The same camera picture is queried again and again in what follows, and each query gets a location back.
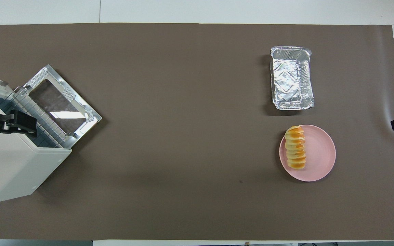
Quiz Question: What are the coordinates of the brown table mat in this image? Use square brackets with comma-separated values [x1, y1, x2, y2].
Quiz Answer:
[0, 23, 394, 241]

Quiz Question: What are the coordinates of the sliced orange bread loaf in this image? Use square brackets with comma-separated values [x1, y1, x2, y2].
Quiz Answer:
[285, 125, 307, 170]

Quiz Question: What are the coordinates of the oven wire rack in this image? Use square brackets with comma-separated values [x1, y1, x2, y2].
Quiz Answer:
[12, 87, 68, 149]

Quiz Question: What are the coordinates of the cream toaster oven body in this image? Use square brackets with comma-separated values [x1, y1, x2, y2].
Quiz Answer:
[0, 81, 73, 205]

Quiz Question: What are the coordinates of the glass oven door metal frame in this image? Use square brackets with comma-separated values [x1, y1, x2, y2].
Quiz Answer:
[23, 64, 103, 149]

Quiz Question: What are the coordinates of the pink round plate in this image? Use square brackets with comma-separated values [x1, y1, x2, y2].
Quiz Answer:
[279, 124, 337, 182]

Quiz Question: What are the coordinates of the aluminium foil tray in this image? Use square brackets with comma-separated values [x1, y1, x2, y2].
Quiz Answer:
[270, 46, 315, 111]

